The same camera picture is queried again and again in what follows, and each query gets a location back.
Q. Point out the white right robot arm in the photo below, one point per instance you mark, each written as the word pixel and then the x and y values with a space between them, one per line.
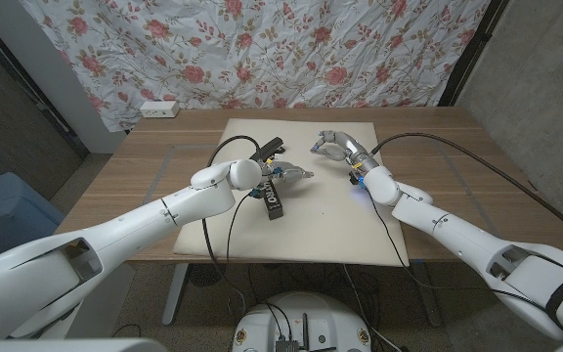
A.
pixel 457 234

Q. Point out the black stapler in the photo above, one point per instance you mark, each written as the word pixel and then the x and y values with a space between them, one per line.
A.
pixel 271 145

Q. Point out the blue storage bin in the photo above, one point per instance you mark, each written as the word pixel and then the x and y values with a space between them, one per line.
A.
pixel 8 205

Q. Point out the black backdrop stand pole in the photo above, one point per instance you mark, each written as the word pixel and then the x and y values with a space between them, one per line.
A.
pixel 472 49

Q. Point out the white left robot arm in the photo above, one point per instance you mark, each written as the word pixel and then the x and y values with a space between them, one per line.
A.
pixel 115 239

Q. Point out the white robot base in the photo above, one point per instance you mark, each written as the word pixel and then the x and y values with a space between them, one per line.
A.
pixel 306 313

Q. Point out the wooden table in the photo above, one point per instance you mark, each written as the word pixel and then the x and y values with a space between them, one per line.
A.
pixel 140 146

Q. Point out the black Nitro box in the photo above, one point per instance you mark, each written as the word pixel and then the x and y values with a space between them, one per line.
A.
pixel 272 200

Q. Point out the floral backdrop cloth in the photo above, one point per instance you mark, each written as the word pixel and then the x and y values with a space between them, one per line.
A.
pixel 262 49

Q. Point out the white power strip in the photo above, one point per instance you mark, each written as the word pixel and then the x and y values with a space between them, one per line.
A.
pixel 159 109

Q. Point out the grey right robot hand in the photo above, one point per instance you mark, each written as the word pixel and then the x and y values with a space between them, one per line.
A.
pixel 345 146

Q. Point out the cream foam mat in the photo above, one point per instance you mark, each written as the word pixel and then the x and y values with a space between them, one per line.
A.
pixel 330 215

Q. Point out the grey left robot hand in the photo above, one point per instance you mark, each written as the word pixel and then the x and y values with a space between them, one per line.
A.
pixel 286 172

